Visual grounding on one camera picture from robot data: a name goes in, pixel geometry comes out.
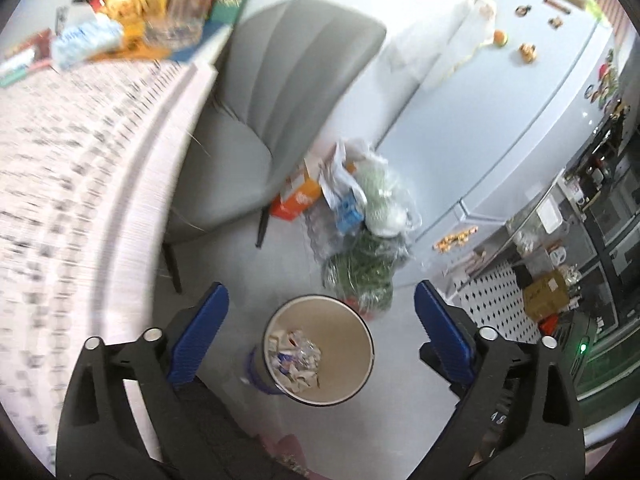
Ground red snack tube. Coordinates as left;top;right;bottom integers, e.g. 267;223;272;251
1;28;53;88

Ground black electronic device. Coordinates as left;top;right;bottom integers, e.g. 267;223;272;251
552;310;610;401

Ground clear plastic jar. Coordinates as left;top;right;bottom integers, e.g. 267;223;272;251
142;0;215;51

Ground plastic bags of groceries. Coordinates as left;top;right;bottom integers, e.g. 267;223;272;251
305;139;422;321

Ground blue white tissue pack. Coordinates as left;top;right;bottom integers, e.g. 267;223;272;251
50;14;124;70

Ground white refrigerator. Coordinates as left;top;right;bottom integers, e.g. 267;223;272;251
374;0;618;281

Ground white perforated panel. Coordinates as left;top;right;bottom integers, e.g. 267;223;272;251
454;263;540;344

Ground patterned pink tablecloth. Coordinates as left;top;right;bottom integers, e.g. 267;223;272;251
1;61;217;472

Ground grey upholstered chair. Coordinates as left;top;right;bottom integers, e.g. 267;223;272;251
162;0;386;292

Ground round beige trash bin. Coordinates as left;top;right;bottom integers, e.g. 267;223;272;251
244;295;375;408

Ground orange cardboard box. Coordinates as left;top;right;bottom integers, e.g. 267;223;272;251
270;157;321;221

